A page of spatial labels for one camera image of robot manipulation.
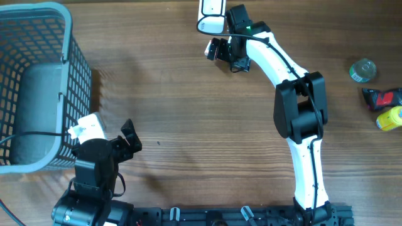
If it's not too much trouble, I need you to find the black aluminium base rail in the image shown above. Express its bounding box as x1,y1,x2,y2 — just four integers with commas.
131,205,355,226

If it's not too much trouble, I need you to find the green tin can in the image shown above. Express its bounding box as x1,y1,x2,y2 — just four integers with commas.
349,58,377,83

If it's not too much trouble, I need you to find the white barcode scanner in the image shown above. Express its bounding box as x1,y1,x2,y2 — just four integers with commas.
197,0,226,33

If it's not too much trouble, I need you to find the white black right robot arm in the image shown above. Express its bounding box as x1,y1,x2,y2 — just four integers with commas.
196,1,334,225

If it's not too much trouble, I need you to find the black red snack packet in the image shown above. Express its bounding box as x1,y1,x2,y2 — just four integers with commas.
362,88,401,111

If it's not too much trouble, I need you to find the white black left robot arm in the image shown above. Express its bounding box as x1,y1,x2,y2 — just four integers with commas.
52,119,142,226

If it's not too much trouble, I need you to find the yellow drink bottle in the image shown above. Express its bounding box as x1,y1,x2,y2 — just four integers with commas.
376,106,402,131

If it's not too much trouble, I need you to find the grey plastic mesh basket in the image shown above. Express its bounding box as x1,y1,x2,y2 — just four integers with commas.
1,2,92,175

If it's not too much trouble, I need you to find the red small carton box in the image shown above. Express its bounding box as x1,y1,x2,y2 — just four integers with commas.
204,41,211,56

